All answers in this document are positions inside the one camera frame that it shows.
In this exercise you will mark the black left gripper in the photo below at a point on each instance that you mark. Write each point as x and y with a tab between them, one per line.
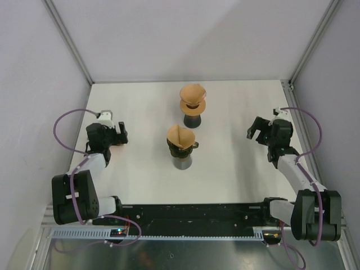
118	138

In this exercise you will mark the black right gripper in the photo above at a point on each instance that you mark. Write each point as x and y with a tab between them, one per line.
259	124

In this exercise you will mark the wooden ring dripper holder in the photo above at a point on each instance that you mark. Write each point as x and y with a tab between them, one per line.
193	111

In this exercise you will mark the green glass cone dripper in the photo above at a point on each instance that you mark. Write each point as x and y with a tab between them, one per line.
181	150

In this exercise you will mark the pink transparent cone dripper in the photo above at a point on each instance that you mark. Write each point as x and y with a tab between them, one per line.
192	97

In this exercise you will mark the dark glass jar wooden band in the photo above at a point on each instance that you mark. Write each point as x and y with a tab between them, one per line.
182	163

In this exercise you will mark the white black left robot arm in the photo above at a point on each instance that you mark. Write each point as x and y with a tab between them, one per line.
75	191

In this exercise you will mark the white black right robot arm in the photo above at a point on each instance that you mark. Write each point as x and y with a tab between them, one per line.
316	213

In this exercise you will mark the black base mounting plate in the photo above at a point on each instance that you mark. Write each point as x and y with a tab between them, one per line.
200	220

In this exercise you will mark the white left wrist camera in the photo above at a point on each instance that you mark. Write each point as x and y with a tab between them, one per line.
105	118

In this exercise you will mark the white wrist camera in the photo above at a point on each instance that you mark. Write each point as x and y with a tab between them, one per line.
279	114
105	118

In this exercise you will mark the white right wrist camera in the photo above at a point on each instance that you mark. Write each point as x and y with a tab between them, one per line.
279	114

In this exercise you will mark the aluminium corner post right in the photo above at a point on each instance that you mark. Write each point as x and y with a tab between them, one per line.
320	30

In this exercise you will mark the aluminium corner post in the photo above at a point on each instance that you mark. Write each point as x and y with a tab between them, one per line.
68	41
320	30

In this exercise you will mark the aluminium corner post left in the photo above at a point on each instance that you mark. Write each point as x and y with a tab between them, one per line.
68	41

